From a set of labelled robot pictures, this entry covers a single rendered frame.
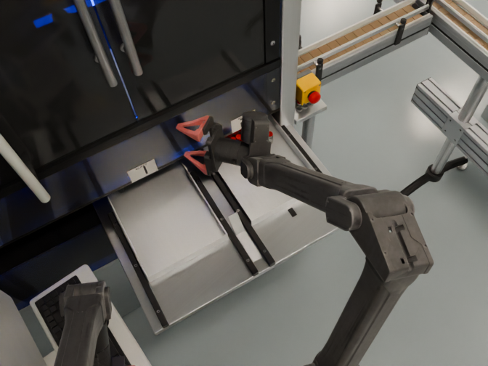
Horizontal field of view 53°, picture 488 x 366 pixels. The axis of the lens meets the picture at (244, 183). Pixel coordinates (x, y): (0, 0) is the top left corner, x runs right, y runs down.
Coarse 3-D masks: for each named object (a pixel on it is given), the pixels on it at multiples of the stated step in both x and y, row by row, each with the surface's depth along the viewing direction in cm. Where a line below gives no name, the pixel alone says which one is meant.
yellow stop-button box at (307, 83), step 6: (306, 72) 158; (300, 78) 156; (306, 78) 156; (312, 78) 156; (300, 84) 155; (306, 84) 155; (312, 84) 155; (318, 84) 155; (300, 90) 155; (306, 90) 154; (312, 90) 156; (318, 90) 158; (300, 96) 157; (306, 96) 157; (300, 102) 160; (306, 102) 160
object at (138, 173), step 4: (152, 160) 141; (144, 164) 140; (148, 164) 142; (152, 164) 143; (136, 168) 140; (140, 168) 141; (148, 168) 143; (152, 168) 144; (156, 168) 145; (128, 172) 139; (132, 172) 140; (136, 172) 141; (140, 172) 142; (144, 172) 143; (148, 172) 144; (152, 172) 146; (132, 176) 142; (136, 176) 143; (140, 176) 144; (144, 176) 145; (132, 180) 143; (136, 180) 144
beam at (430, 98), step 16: (432, 80) 216; (416, 96) 220; (432, 96) 211; (448, 96) 211; (432, 112) 215; (448, 112) 206; (448, 128) 210; (464, 128) 202; (480, 128) 203; (464, 144) 206; (480, 144) 197; (480, 160) 202
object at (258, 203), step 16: (272, 128) 165; (272, 144) 162; (288, 144) 161; (304, 160) 155; (224, 176) 156; (240, 176) 156; (240, 192) 153; (256, 192) 153; (272, 192) 153; (240, 208) 150; (256, 208) 150; (272, 208) 146
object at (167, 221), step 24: (168, 168) 159; (144, 192) 155; (168, 192) 154; (192, 192) 154; (120, 216) 151; (144, 216) 150; (168, 216) 150; (192, 216) 150; (216, 216) 146; (144, 240) 146; (168, 240) 146; (192, 240) 146; (216, 240) 142; (144, 264) 142; (168, 264) 142
